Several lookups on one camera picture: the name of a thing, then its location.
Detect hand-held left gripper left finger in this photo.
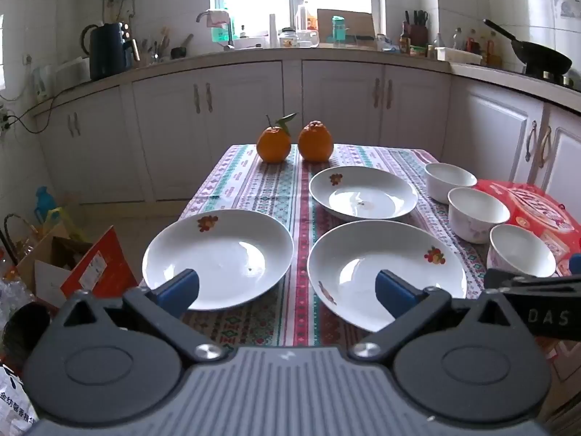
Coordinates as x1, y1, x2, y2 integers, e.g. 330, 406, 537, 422
50, 269, 230, 366

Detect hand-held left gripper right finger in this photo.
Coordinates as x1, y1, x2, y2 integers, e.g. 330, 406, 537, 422
347, 269, 529, 366

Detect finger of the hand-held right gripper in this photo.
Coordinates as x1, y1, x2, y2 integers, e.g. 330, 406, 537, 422
560, 253, 581, 278
484, 269, 581, 292

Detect white ceramic bowl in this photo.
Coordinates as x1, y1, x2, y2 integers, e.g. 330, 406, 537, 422
447, 187, 511, 243
424, 162, 478, 205
487, 224, 557, 278

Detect white floral plate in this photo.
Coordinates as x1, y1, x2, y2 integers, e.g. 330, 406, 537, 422
309, 166, 419, 222
307, 219, 468, 332
142, 209, 295, 312

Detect red gift box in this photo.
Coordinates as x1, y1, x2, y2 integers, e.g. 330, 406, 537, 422
472, 178, 581, 278

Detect yellow green bag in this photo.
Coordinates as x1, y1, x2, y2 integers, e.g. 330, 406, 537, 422
43, 206, 92, 243

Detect patterned striped tablecloth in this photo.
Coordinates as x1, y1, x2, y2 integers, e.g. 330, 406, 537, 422
138, 144, 581, 380

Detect white kitchen cabinets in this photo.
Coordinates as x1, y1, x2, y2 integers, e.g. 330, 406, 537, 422
34, 48, 581, 219

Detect dark round container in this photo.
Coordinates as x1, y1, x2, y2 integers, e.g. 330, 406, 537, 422
2, 302, 52, 364

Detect wicker basket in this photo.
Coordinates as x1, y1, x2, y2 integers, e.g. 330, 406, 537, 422
4, 213, 41, 273

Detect teal thermos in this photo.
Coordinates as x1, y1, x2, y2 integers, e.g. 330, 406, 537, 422
35, 186, 57, 212

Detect clear plastic bags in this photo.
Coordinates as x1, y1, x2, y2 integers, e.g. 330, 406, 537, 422
0, 254, 37, 323

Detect bumpy orange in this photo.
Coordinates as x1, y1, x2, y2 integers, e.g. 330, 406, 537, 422
297, 120, 335, 163

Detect orange with green leaf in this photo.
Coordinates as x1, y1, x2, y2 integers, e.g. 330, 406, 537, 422
256, 113, 298, 164

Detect gas stove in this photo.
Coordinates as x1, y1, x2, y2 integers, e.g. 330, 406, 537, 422
522, 70, 581, 89

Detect white bag with blue print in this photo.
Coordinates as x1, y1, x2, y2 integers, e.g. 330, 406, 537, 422
0, 363, 37, 436

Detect black wok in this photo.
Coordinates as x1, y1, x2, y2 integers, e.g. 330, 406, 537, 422
483, 19, 573, 76

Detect amber oil bottle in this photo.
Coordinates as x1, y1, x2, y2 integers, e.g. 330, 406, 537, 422
485, 32, 504, 68

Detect kitchen countertop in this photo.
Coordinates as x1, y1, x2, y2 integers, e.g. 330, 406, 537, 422
32, 45, 581, 114

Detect white rectangular tray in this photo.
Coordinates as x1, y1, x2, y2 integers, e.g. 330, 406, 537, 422
436, 46, 483, 65

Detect small black mortar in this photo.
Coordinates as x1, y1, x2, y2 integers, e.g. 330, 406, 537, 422
170, 34, 195, 60

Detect utensil holder with utensils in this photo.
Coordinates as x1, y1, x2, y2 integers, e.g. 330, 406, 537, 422
141, 27, 172, 65

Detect white countertop appliance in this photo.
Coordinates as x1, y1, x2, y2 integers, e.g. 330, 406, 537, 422
34, 57, 92, 101

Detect dark blue air fryer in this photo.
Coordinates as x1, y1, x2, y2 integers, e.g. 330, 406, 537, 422
82, 22, 139, 81

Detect knife block with knives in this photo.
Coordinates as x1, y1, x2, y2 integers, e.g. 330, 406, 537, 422
404, 10, 430, 46

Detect green dish soap bottle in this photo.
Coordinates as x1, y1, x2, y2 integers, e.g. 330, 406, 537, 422
211, 4, 237, 43

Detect teal water bottle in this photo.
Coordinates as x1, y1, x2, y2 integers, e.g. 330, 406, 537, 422
331, 15, 349, 47

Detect brown cardboard sheet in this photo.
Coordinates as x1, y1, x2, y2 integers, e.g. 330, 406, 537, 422
317, 8, 375, 39

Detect metal faucet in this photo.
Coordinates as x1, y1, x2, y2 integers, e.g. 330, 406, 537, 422
196, 10, 237, 51

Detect clear oil bottle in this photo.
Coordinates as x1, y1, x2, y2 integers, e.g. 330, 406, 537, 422
295, 2, 318, 32

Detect black power cable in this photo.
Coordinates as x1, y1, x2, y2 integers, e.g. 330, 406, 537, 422
7, 82, 69, 134

